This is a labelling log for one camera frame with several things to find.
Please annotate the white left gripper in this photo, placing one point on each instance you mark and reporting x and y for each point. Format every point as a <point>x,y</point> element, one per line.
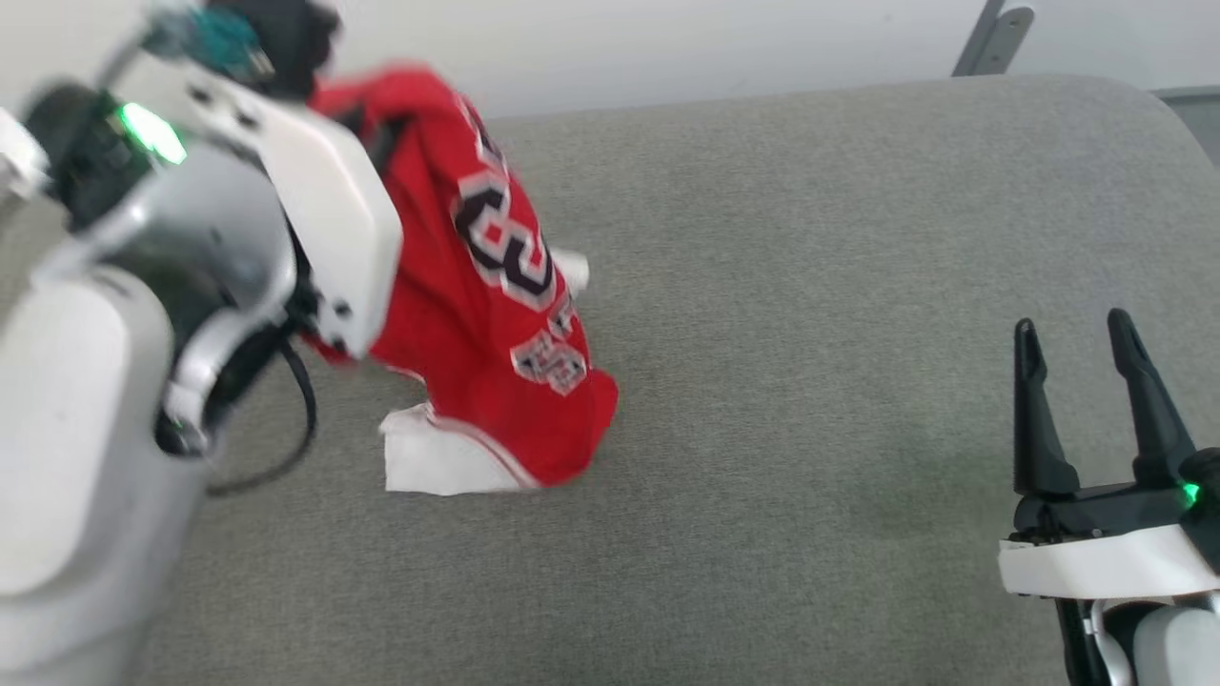
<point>334,219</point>

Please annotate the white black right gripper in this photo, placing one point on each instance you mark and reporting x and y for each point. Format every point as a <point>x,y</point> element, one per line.
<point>1096,562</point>

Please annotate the red and white basketball jersey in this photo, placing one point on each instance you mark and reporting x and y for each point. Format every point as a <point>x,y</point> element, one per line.
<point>434,314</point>

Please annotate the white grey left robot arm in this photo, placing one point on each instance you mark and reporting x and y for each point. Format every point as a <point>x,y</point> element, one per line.
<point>86,429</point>

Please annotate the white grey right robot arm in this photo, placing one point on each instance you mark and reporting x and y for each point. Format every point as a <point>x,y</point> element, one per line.
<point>1172,648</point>

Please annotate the grey metal bar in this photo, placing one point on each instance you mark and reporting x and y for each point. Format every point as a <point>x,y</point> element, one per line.
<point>991,38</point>

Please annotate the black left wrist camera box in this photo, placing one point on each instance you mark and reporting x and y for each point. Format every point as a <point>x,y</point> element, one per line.
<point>281,38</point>

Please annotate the teal left camera connector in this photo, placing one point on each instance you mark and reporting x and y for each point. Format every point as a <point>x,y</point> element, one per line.
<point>214,40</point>

